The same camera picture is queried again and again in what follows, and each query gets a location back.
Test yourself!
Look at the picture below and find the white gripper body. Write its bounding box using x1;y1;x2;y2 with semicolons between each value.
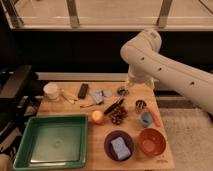
125;66;155;89

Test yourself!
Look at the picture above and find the silver fork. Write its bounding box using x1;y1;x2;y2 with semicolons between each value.
80;103;98;108

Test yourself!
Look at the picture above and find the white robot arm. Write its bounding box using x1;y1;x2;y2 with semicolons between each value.
120;29;213;115

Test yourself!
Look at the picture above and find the purple bowl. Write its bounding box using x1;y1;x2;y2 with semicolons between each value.
104;130;134;162

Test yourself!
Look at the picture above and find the red bowl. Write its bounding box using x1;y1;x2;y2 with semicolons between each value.
138;128;166;157

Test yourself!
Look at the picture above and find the small dark round object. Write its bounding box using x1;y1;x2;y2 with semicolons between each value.
117;86;129;96

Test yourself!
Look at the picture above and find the small dark metal can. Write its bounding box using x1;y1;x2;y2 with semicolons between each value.
135;100;147;113

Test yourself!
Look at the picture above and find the crumpled blue-grey cloth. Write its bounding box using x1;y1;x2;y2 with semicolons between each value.
90;89;112;104

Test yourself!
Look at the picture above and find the orange carrot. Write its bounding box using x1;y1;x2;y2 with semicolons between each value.
148;108;161;127

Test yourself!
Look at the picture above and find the small blue cup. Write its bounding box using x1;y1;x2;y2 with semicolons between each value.
140;112;153;128

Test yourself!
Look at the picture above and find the black rectangular block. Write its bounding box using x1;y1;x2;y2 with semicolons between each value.
78;83;89;99

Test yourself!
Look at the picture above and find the orange apple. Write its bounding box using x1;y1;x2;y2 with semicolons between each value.
92;110;104;124

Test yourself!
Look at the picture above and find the yellow banana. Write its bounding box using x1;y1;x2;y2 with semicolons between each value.
61;89;78;104

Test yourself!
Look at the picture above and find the blue sponge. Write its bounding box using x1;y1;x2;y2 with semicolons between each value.
111;137;131;160

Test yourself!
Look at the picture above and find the white cup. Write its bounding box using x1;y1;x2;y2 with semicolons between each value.
43;83;60;101

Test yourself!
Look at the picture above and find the green plastic tray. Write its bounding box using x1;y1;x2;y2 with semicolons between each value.
13;115;88;171

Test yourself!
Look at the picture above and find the black equipment on left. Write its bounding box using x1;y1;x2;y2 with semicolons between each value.
0;65;38;154

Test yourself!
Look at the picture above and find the black handled knife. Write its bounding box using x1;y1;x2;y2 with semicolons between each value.
104;98;124;115

